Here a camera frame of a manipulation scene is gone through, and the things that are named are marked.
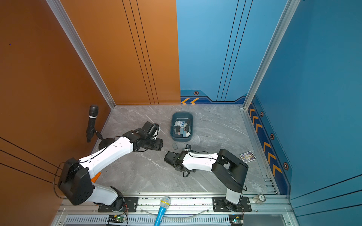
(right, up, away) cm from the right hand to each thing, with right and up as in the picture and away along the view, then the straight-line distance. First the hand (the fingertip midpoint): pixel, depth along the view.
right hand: (185, 165), depth 88 cm
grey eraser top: (-7, +10, +7) cm, 14 cm away
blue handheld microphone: (-10, -13, -18) cm, 24 cm away
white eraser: (-6, +26, +18) cm, 32 cm away
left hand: (-15, +15, -3) cm, 22 cm away
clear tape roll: (+37, -10, -18) cm, 43 cm away
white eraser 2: (+2, +19, +12) cm, 22 cm away
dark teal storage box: (-3, +24, +15) cm, 28 cm away
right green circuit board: (+26, -22, -17) cm, 38 cm away
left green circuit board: (-35, -21, -17) cm, 44 cm away
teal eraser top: (-1, +19, +11) cm, 22 cm away
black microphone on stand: (-50, +33, -12) cm, 61 cm away
